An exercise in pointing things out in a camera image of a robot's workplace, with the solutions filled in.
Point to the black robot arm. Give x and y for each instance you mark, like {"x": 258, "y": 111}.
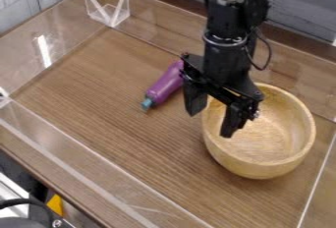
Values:
{"x": 234, "y": 18}

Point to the clear acrylic tray wall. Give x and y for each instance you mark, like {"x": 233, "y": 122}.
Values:
{"x": 133, "y": 167}

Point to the purple toy eggplant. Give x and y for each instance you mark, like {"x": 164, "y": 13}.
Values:
{"x": 168, "y": 83}

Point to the brown wooden bowl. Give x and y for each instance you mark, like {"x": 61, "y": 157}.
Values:
{"x": 272, "y": 144}

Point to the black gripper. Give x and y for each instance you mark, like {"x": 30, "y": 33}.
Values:
{"x": 218, "y": 74}

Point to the yellow black device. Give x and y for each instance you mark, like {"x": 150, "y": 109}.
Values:
{"x": 70, "y": 218}

